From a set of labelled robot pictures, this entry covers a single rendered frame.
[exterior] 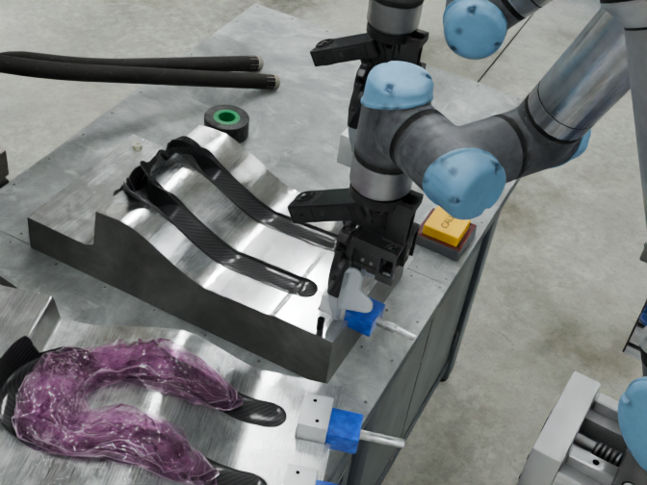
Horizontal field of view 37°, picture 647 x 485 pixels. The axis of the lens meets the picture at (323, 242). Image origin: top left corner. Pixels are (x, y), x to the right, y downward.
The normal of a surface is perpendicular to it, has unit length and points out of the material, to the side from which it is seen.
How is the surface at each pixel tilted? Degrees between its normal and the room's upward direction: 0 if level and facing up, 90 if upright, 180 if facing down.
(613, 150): 0
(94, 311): 0
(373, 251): 90
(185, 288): 90
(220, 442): 22
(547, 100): 88
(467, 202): 90
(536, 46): 0
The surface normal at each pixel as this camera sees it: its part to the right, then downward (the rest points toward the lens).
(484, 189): 0.54, 0.60
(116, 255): -0.46, 0.54
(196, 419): 0.57, -0.56
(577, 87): -0.63, 0.56
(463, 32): -0.14, 0.64
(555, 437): 0.11, -0.75
